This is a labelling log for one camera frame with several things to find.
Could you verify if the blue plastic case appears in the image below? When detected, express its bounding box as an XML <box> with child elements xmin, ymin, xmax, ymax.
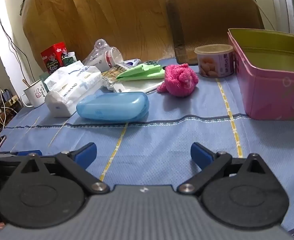
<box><xmin>76</xmin><ymin>91</ymin><xmax>150</xmax><ymax>123</ymax></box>

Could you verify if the brown chair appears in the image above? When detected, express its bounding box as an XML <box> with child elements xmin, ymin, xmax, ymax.
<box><xmin>166</xmin><ymin>0</ymin><xmax>265</xmax><ymax>65</ymax></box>

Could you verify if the wooden board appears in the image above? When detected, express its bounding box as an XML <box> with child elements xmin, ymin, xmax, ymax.
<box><xmin>22</xmin><ymin>0</ymin><xmax>181</xmax><ymax>80</ymax></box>

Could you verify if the brown striped packet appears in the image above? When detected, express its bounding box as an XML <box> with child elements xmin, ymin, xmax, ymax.
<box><xmin>101</xmin><ymin>64</ymin><xmax>127</xmax><ymax>84</ymax></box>

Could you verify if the white and blue packet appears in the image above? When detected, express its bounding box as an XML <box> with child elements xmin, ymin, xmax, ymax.
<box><xmin>123</xmin><ymin>58</ymin><xmax>140</xmax><ymax>67</ymax></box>

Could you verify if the clear plastic bag with cup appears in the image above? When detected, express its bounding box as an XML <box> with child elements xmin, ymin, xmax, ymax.
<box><xmin>82</xmin><ymin>39</ymin><xmax>124</xmax><ymax>72</ymax></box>

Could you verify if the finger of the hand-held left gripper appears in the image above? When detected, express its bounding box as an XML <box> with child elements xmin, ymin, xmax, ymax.
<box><xmin>0</xmin><ymin>150</ymin><xmax>43</xmax><ymax>167</ymax></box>

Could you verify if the white tissue pack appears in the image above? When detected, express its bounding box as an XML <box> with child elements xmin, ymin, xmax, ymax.
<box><xmin>44</xmin><ymin>60</ymin><xmax>105</xmax><ymax>118</ymax></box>

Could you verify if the white enamel mug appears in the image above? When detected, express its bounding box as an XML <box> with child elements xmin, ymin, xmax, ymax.
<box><xmin>20</xmin><ymin>79</ymin><xmax>47</xmax><ymax>108</ymax></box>

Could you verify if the white flat packet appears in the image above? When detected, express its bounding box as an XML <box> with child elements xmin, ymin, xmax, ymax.
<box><xmin>113</xmin><ymin>79</ymin><xmax>164</xmax><ymax>93</ymax></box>

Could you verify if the blue tablecloth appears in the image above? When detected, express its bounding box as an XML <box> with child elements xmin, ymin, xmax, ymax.
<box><xmin>0</xmin><ymin>57</ymin><xmax>294</xmax><ymax>238</ymax></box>

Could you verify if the pink plush toy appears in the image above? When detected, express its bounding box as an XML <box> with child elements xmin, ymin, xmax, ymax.
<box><xmin>157</xmin><ymin>64</ymin><xmax>199</xmax><ymax>97</ymax></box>

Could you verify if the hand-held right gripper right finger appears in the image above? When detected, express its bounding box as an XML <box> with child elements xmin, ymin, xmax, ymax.
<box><xmin>177</xmin><ymin>142</ymin><xmax>279</xmax><ymax>194</ymax></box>

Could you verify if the black wall cable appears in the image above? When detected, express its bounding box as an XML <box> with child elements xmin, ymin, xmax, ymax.
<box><xmin>0</xmin><ymin>0</ymin><xmax>27</xmax><ymax>58</ymax></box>

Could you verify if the green and white small box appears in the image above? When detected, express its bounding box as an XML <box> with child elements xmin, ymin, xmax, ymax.
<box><xmin>62</xmin><ymin>52</ymin><xmax>78</xmax><ymax>67</ymax></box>

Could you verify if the green cloth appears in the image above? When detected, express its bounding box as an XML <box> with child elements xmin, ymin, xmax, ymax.
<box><xmin>117</xmin><ymin>64</ymin><xmax>165</xmax><ymax>82</ymax></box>

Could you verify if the snack can with purple label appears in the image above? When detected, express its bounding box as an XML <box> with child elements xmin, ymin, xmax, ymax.
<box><xmin>194</xmin><ymin>44</ymin><xmax>235</xmax><ymax>78</ymax></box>

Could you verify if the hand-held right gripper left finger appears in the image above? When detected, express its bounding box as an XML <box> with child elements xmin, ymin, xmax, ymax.
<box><xmin>11</xmin><ymin>142</ymin><xmax>110</xmax><ymax>194</ymax></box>

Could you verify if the pink tin box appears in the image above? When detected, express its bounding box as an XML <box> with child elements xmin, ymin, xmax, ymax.
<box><xmin>227</xmin><ymin>28</ymin><xmax>294</xmax><ymax>121</ymax></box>

